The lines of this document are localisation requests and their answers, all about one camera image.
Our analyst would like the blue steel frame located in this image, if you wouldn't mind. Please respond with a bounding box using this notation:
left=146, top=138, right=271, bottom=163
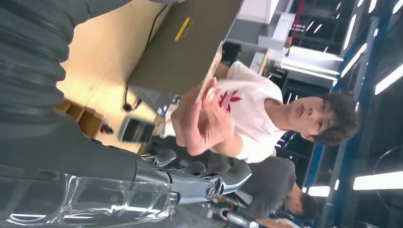
left=302, top=0, right=394, bottom=228

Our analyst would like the person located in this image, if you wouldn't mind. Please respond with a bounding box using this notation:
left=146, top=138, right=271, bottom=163
left=206, top=151, right=319, bottom=221
left=157, top=60, right=361, bottom=164

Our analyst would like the long black cable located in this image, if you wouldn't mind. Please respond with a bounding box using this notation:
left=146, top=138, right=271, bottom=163
left=146, top=4, right=169, bottom=48

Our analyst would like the short black laptop cable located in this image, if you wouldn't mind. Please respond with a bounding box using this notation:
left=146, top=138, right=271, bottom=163
left=123, top=86, right=143, bottom=113

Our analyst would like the white ceiling light strip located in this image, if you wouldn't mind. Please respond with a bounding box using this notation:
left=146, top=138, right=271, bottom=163
left=340, top=43, right=368, bottom=78
left=374, top=64, right=403, bottom=95
left=352, top=171, right=403, bottom=191

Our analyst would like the black smartphone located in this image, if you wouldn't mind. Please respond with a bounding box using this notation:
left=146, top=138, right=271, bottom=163
left=118, top=117, right=157, bottom=144

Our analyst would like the grey laptop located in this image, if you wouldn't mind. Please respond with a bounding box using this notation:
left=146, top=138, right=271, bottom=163
left=125, top=0, right=246, bottom=95

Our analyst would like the wooden card organizer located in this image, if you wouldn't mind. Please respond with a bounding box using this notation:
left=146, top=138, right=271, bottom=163
left=55, top=99, right=105, bottom=139

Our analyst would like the red hanging strap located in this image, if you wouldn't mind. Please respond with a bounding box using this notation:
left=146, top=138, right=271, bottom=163
left=285, top=0, right=306, bottom=57

